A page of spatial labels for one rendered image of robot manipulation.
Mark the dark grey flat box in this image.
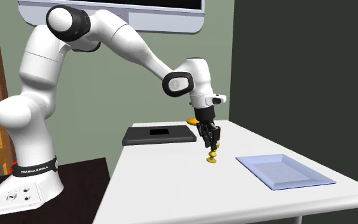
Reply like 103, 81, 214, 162
121, 124, 198, 147

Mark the dark robot stand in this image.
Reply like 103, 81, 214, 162
0, 157, 111, 224

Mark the pale blue rectangular tray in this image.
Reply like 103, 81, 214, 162
235, 153, 337, 192

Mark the white table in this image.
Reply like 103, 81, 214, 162
92, 119, 358, 224

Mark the white-framed wall screen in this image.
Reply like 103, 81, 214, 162
17, 0, 206, 35

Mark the yellow knobbed tool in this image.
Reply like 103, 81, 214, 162
186, 117, 221, 164

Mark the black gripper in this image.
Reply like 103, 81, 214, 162
193, 106, 221, 148

